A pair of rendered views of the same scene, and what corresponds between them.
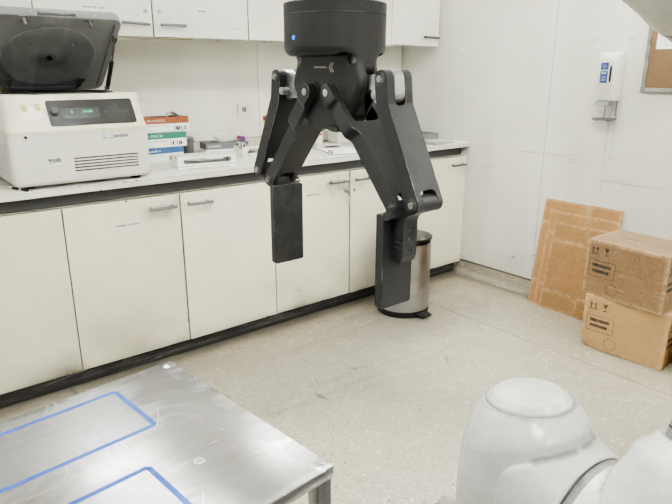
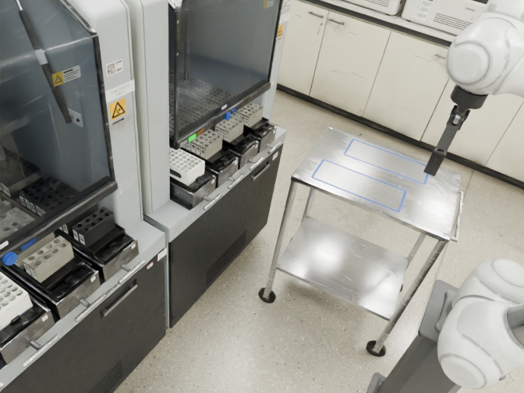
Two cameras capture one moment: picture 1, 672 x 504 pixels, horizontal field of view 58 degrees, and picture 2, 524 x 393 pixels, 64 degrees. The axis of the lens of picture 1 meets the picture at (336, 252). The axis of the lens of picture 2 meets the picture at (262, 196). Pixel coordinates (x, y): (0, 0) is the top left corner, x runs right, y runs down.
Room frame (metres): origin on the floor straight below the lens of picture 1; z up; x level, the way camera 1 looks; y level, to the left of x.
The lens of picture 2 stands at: (-0.35, -0.66, 1.78)
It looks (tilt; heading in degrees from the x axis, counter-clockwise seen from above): 41 degrees down; 63
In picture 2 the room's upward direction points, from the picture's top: 10 degrees clockwise
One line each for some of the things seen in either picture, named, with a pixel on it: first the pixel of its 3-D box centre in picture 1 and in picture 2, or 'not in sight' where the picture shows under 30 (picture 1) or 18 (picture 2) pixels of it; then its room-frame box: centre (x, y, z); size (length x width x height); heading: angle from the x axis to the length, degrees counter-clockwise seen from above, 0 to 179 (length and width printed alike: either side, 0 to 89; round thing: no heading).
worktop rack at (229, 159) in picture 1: (204, 160); not in sight; (2.95, 0.65, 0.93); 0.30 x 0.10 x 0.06; 121
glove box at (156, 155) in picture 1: (157, 153); not in sight; (3.14, 0.93, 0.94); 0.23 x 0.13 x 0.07; 134
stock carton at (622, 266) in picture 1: (639, 269); not in sight; (2.78, -1.48, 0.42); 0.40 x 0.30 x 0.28; 36
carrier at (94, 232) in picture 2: not in sight; (97, 228); (-0.39, 0.26, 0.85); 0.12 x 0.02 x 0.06; 39
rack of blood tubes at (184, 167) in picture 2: not in sight; (164, 157); (-0.14, 0.59, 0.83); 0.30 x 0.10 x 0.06; 129
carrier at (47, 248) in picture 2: not in sight; (47, 256); (-0.52, 0.19, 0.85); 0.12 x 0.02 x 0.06; 39
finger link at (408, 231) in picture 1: (413, 228); (437, 157); (0.40, -0.05, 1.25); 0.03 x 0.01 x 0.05; 39
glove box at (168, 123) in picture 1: (163, 121); not in sight; (3.16, 0.89, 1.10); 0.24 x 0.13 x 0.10; 128
